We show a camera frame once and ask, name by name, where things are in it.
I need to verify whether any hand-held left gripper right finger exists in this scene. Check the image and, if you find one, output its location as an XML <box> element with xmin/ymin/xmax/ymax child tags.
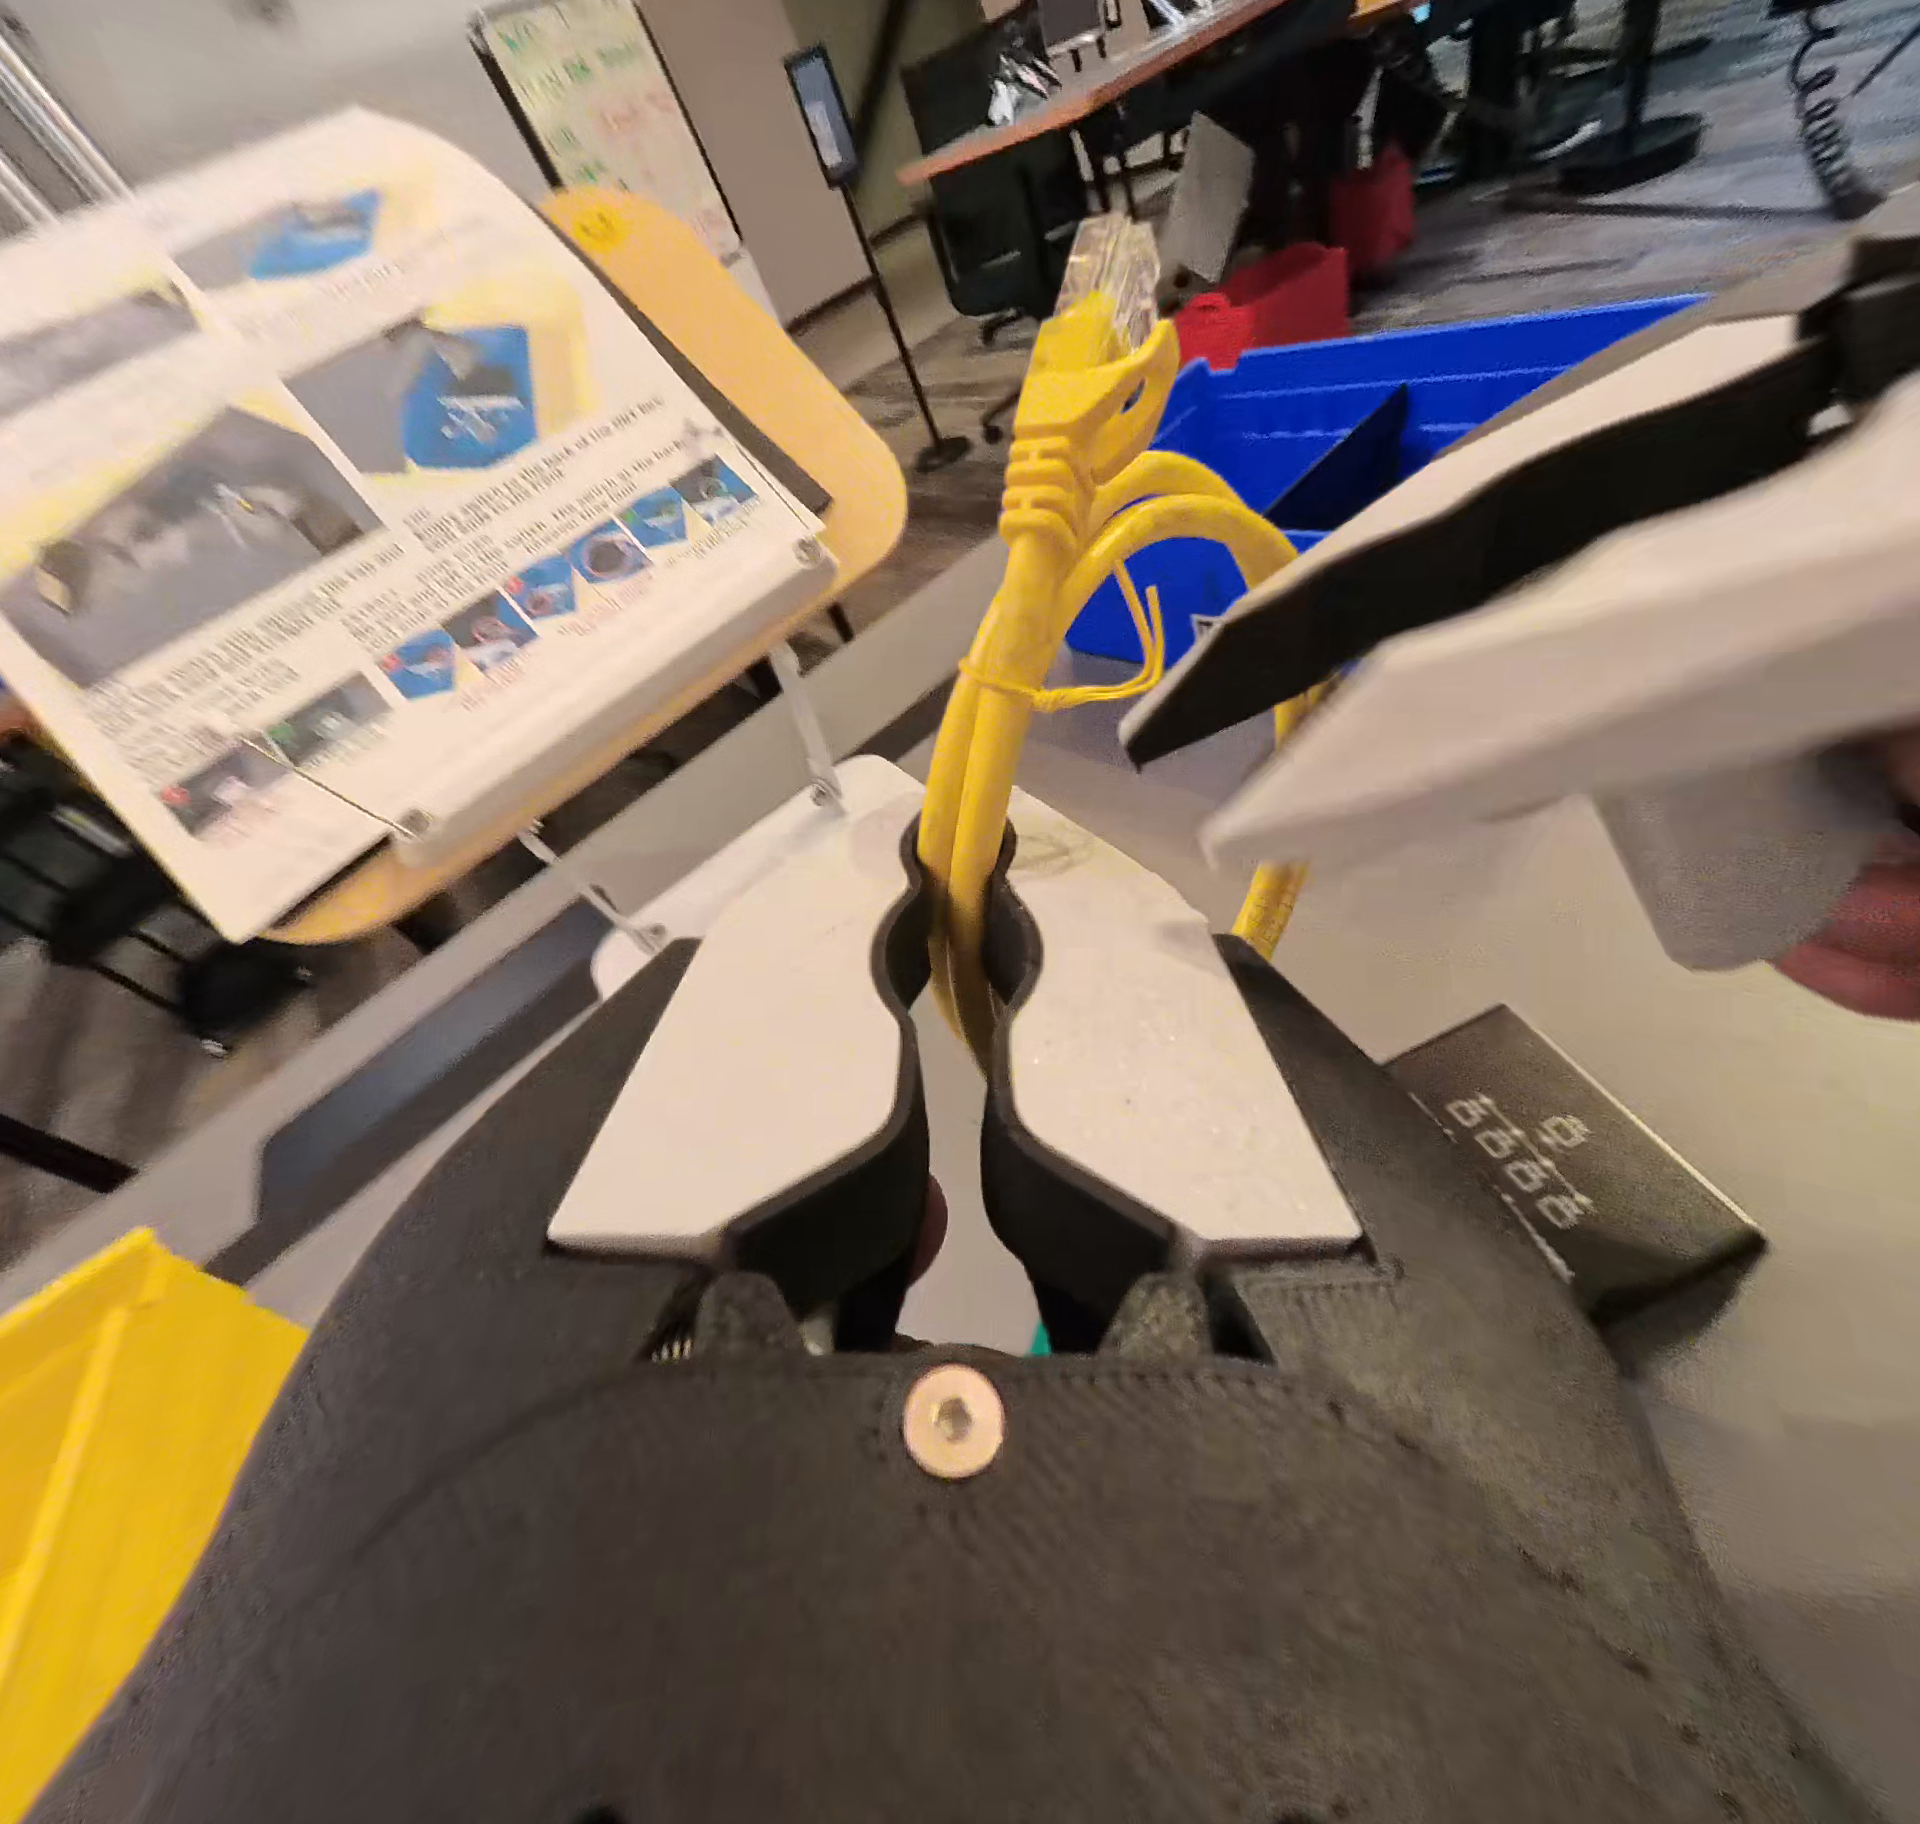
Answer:
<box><xmin>983</xmin><ymin>792</ymin><xmax>1369</xmax><ymax>1354</ymax></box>

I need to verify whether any large yellow plastic bin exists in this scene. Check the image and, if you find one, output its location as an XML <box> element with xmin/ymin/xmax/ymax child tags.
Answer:
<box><xmin>0</xmin><ymin>1226</ymin><xmax>311</xmax><ymax>1824</ymax></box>

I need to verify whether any black pole stand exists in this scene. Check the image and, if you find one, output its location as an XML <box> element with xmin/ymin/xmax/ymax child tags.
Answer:
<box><xmin>1560</xmin><ymin>0</ymin><xmax>1708</xmax><ymax>195</ymax></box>

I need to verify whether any printed instruction sheet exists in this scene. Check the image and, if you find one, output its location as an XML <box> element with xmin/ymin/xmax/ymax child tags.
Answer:
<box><xmin>0</xmin><ymin>107</ymin><xmax>843</xmax><ymax>944</ymax></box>

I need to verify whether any whiteboard with handwriting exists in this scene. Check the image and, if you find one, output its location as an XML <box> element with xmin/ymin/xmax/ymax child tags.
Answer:
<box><xmin>468</xmin><ymin>0</ymin><xmax>745</xmax><ymax>266</ymax></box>

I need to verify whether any wood-edged desk with monitor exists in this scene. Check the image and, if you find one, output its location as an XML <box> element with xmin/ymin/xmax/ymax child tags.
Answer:
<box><xmin>897</xmin><ymin>0</ymin><xmax>1593</xmax><ymax>342</ymax></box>

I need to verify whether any person's right hand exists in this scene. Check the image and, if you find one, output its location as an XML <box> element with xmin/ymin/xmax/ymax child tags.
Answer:
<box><xmin>1782</xmin><ymin>860</ymin><xmax>1920</xmax><ymax>1025</ymax></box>

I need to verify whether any red plastic bin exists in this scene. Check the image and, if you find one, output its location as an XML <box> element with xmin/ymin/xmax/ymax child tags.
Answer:
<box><xmin>1170</xmin><ymin>241</ymin><xmax>1352</xmax><ymax>373</ymax></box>
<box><xmin>1326</xmin><ymin>151</ymin><xmax>1421</xmax><ymax>283</ymax></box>

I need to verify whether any black ethernet splitter box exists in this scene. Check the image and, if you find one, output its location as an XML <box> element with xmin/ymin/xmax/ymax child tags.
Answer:
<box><xmin>1387</xmin><ymin>1002</ymin><xmax>1770</xmax><ymax>1325</ymax></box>

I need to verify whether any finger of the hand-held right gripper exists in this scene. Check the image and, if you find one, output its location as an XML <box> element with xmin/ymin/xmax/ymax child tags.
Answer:
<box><xmin>1116</xmin><ymin>241</ymin><xmax>1920</xmax><ymax>769</ymax></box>
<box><xmin>1201</xmin><ymin>384</ymin><xmax>1920</xmax><ymax>879</ymax></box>

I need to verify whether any black coiled cable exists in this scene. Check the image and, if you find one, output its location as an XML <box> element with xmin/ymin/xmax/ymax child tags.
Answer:
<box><xmin>1792</xmin><ymin>9</ymin><xmax>1896</xmax><ymax>222</ymax></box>

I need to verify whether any black sign stand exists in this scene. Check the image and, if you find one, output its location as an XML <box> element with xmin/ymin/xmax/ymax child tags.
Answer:
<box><xmin>782</xmin><ymin>43</ymin><xmax>979</xmax><ymax>475</ymax></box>

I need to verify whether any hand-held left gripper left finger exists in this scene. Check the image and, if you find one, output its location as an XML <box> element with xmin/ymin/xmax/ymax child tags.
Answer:
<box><xmin>546</xmin><ymin>758</ymin><xmax>932</xmax><ymax>1354</ymax></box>

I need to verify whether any black office chair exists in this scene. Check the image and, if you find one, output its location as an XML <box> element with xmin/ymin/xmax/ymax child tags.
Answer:
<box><xmin>900</xmin><ymin>30</ymin><xmax>1087</xmax><ymax>326</ymax></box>

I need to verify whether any blue plastic storage bin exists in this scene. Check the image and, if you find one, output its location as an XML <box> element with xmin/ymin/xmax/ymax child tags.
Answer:
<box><xmin>1065</xmin><ymin>294</ymin><xmax>1713</xmax><ymax>656</ymax></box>

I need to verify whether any yellow ethernet cable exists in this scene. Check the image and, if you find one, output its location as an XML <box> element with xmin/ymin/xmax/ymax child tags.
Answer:
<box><xmin>918</xmin><ymin>215</ymin><xmax>1339</xmax><ymax>1093</ymax></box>

